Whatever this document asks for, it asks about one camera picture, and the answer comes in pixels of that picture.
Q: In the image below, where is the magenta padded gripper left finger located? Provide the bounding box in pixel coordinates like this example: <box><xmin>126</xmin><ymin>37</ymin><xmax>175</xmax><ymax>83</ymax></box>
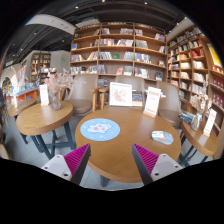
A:
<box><xmin>42</xmin><ymin>144</ymin><xmax>91</xmax><ymax>185</ymax></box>

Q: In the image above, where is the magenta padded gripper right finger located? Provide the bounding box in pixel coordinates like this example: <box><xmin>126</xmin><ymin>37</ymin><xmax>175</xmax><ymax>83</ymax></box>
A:
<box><xmin>132</xmin><ymin>144</ymin><xmax>182</xmax><ymax>185</ymax></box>

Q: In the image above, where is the round blue mouse pad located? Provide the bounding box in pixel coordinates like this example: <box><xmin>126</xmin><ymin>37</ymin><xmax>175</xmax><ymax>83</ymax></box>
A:
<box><xmin>80</xmin><ymin>118</ymin><xmax>120</xmax><ymax>142</ymax></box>

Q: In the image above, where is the round wooden centre table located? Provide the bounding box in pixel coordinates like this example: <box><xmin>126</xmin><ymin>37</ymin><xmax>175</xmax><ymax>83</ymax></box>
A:
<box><xmin>75</xmin><ymin>107</ymin><xmax>181</xmax><ymax>187</ymax></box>

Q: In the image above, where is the round wooden table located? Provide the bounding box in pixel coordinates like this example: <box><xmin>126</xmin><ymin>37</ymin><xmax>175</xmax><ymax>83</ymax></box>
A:
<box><xmin>179</xmin><ymin>121</ymin><xmax>218</xmax><ymax>166</ymax></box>
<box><xmin>16</xmin><ymin>101</ymin><xmax>75</xmax><ymax>159</ymax></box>
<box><xmin>75</xmin><ymin>107</ymin><xmax>181</xmax><ymax>187</ymax></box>

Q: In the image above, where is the round wooden left table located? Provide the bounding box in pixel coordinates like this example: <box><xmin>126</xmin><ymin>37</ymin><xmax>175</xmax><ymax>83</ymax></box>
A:
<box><xmin>16</xmin><ymin>101</ymin><xmax>75</xmax><ymax>159</ymax></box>

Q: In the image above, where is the round wooden right table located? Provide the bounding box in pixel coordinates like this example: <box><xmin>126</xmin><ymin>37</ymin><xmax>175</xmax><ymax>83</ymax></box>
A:
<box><xmin>179</xmin><ymin>121</ymin><xmax>218</xmax><ymax>166</ymax></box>

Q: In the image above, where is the beige armchair left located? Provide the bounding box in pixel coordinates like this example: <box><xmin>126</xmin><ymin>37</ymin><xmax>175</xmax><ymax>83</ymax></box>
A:
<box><xmin>67</xmin><ymin>74</ymin><xmax>98</xmax><ymax>115</ymax></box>

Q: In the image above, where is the dark book on table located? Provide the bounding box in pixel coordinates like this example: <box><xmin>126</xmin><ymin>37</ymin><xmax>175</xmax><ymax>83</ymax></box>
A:
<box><xmin>132</xmin><ymin>90</ymin><xmax>143</xmax><ymax>107</ymax></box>

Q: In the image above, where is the white red standing sign card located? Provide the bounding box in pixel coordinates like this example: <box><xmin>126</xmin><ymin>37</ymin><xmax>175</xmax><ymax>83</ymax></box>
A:
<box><xmin>143</xmin><ymin>87</ymin><xmax>161</xmax><ymax>117</ymax></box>

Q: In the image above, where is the white sign on left table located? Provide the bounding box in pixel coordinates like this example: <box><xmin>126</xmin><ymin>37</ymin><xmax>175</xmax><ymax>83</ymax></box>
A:
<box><xmin>39</xmin><ymin>84</ymin><xmax>49</xmax><ymax>106</ymax></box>

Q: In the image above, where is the white sign on table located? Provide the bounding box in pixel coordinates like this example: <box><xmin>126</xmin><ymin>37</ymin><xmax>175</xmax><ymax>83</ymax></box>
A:
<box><xmin>39</xmin><ymin>84</ymin><xmax>49</xmax><ymax>106</ymax></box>
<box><xmin>203</xmin><ymin>109</ymin><xmax>217</xmax><ymax>137</ymax></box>

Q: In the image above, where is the white framed picture sign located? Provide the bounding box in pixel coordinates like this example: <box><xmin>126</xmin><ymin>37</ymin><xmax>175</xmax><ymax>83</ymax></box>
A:
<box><xmin>109</xmin><ymin>82</ymin><xmax>132</xmax><ymax>106</ymax></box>

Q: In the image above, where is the white sign on right table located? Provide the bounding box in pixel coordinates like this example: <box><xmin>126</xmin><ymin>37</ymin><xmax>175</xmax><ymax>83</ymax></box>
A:
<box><xmin>203</xmin><ymin>109</ymin><xmax>217</xmax><ymax>137</ymax></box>

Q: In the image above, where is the small wooden table far left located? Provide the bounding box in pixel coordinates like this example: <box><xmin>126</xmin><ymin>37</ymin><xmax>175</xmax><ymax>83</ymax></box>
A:
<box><xmin>8</xmin><ymin>99</ymin><xmax>37</xmax><ymax>119</ymax></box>

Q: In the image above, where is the glass vase with dried flowers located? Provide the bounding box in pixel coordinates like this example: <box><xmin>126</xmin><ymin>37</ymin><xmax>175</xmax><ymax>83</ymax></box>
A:
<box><xmin>191</xmin><ymin>89</ymin><xmax>211</xmax><ymax>131</ymax></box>

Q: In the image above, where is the blue orange display counter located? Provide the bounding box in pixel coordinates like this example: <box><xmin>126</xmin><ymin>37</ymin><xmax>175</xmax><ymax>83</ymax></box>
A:
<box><xmin>7</xmin><ymin>87</ymin><xmax>39</xmax><ymax>102</ymax></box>

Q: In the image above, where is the glass vase with pink flowers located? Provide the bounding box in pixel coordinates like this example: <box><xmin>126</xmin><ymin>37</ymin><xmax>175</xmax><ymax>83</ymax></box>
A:
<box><xmin>44</xmin><ymin>70</ymin><xmax>73</xmax><ymax>111</ymax></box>

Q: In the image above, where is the wooden bookshelf far left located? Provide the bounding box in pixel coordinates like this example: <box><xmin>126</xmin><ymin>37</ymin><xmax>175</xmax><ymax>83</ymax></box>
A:
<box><xmin>21</xmin><ymin>50</ymin><xmax>51</xmax><ymax>83</ymax></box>

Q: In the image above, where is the large wooden bookshelf centre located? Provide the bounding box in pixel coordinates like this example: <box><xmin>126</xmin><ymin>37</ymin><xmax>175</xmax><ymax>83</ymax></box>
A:
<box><xmin>70</xmin><ymin>22</ymin><xmax>167</xmax><ymax>82</ymax></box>

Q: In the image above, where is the wooden bookshelf right wall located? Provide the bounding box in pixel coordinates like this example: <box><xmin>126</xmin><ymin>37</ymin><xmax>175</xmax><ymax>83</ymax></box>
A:
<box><xmin>166</xmin><ymin>23</ymin><xmax>224</xmax><ymax>134</ymax></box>

